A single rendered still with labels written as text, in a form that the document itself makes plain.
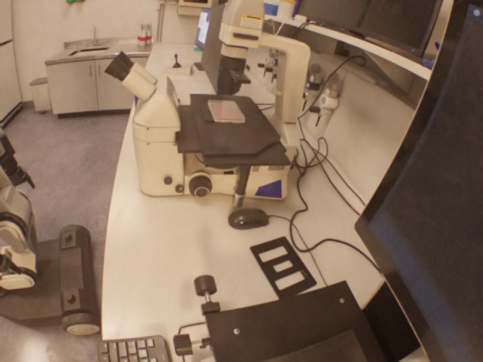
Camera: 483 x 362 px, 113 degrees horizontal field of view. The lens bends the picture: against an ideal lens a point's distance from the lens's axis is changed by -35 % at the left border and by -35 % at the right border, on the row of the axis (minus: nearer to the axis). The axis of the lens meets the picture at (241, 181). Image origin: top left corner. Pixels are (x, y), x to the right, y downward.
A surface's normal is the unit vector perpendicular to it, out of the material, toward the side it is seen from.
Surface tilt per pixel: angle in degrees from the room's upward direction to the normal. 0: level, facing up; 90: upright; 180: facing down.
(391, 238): 92
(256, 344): 0
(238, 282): 0
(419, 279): 92
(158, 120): 86
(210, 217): 0
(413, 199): 92
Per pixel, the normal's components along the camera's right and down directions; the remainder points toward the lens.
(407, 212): -0.96, 0.07
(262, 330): 0.18, -0.76
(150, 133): 0.14, 0.65
